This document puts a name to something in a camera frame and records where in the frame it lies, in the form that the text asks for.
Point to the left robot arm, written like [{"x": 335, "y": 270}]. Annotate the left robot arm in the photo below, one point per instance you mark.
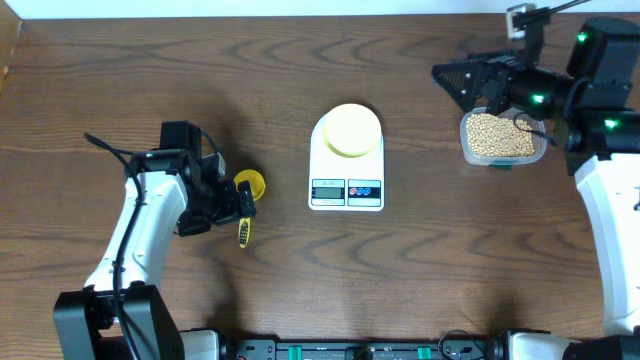
[{"x": 171, "y": 190}]

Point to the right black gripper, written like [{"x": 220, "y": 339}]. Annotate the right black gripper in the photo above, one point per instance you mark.
[{"x": 494, "y": 70}]

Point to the pale yellow bowl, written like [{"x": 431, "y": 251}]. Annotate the pale yellow bowl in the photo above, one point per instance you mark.
[{"x": 351, "y": 130}]

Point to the clear plastic container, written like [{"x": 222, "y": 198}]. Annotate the clear plastic container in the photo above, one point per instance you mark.
[{"x": 540, "y": 144}]

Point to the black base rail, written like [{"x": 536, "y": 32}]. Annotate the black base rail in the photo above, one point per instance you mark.
[{"x": 456, "y": 348}]

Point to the white digital kitchen scale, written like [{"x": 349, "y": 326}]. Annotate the white digital kitchen scale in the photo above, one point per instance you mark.
[{"x": 338, "y": 183}]

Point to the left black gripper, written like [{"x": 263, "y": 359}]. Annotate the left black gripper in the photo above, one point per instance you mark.
[{"x": 230, "y": 207}]

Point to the yellow measuring scoop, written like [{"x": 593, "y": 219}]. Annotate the yellow measuring scoop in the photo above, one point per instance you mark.
[{"x": 255, "y": 181}]

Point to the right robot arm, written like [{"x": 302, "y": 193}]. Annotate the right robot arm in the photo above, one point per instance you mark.
[{"x": 599, "y": 136}]

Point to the pile of soybeans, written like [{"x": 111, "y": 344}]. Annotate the pile of soybeans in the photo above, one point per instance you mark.
[{"x": 492, "y": 136}]

